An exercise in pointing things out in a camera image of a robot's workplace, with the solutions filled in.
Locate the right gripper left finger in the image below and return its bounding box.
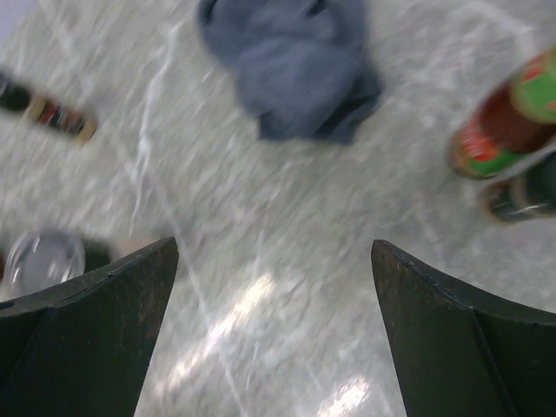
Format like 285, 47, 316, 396
1, 237, 179, 416

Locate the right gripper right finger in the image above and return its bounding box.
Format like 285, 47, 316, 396
371, 240, 555, 416

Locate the clear-cap salt grinder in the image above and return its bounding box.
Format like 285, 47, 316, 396
3, 228, 111, 298

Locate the far small black-cap spice jar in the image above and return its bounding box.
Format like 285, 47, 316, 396
1, 71, 97, 142

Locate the blue grey cloth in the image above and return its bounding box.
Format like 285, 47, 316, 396
197, 1, 382, 144

